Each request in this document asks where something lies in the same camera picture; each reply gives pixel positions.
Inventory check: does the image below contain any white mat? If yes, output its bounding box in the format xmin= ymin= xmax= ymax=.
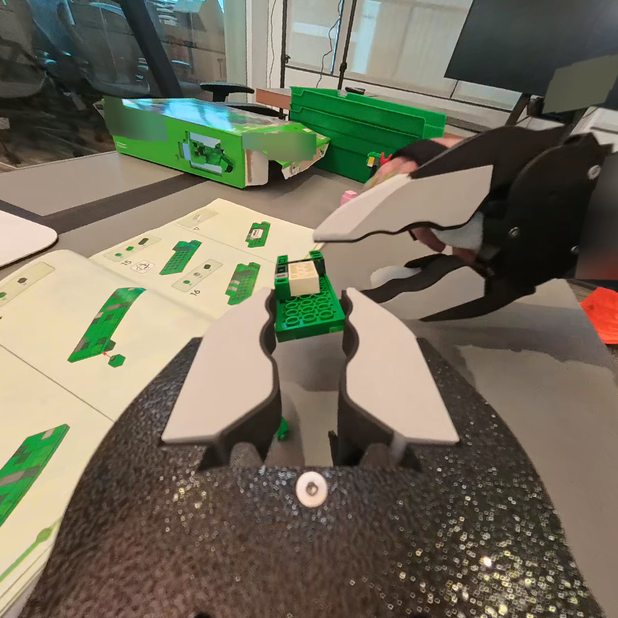
xmin=0 ymin=210 xmax=59 ymax=268

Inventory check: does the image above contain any green cardboard box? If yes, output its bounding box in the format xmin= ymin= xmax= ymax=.
xmin=104 ymin=96 xmax=332 ymax=190

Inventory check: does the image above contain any green plastic bin stack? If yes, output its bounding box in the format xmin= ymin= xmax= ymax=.
xmin=289 ymin=86 xmax=447 ymax=184

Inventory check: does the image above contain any black tripod stand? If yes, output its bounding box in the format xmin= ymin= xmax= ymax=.
xmin=279 ymin=0 xmax=291 ymax=117
xmin=337 ymin=0 xmax=359 ymax=90

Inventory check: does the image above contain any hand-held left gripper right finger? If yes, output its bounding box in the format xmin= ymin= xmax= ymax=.
xmin=336 ymin=288 xmax=460 ymax=466

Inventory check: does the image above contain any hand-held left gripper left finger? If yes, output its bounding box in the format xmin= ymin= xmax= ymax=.
xmin=161 ymin=288 xmax=283 ymax=466

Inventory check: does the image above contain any person's right hand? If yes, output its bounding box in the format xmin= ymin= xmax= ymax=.
xmin=369 ymin=135 xmax=483 ymax=264

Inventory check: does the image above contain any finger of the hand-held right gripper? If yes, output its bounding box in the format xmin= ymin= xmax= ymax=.
xmin=362 ymin=253 xmax=498 ymax=322
xmin=313 ymin=165 xmax=493 ymax=243

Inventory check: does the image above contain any grey desk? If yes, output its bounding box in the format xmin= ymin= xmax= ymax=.
xmin=0 ymin=108 xmax=618 ymax=618

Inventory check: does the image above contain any black office chair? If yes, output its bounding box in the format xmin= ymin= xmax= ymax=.
xmin=199 ymin=81 xmax=281 ymax=117

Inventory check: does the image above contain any green and white brick assembly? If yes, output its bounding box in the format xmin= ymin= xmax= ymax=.
xmin=274 ymin=250 xmax=346 ymax=343

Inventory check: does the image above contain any open instruction booklet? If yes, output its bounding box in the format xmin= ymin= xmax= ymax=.
xmin=0 ymin=198 xmax=319 ymax=614

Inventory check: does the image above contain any black monitor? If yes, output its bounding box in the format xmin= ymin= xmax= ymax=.
xmin=444 ymin=0 xmax=618 ymax=97

